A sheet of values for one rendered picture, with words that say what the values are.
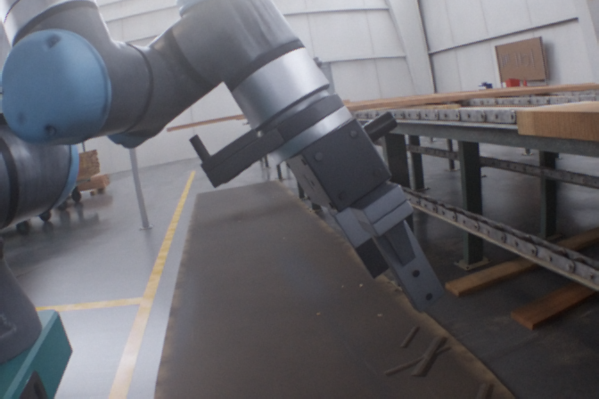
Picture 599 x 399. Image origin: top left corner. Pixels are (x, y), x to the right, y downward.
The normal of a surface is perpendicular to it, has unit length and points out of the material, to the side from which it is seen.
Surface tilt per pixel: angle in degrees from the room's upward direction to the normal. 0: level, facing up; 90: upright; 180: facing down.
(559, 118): 90
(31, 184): 105
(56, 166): 99
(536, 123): 90
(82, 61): 79
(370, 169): 83
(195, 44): 97
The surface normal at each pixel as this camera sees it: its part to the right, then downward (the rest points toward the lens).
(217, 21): -0.15, 0.16
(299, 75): 0.37, -0.15
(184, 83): 0.26, 0.68
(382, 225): 0.12, 0.00
